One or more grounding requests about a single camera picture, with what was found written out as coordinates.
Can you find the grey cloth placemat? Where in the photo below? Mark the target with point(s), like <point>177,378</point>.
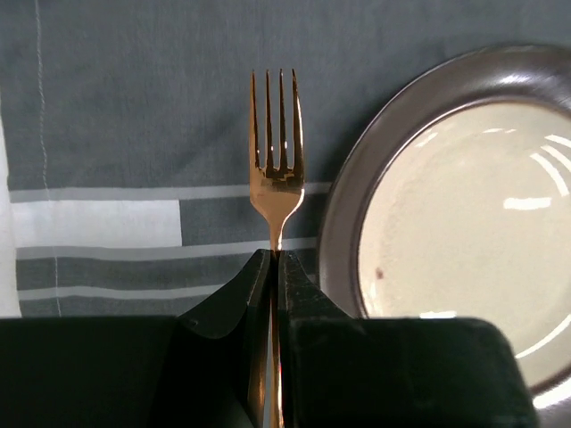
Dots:
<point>124,154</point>

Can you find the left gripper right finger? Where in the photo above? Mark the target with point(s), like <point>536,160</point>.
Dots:
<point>341,371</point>

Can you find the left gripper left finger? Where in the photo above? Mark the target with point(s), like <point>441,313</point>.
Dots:
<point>204,368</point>

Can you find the copper fork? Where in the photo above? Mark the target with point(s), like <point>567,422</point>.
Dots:
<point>276,192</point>

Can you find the round metal plate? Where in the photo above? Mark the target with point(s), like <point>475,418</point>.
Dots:
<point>455,202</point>

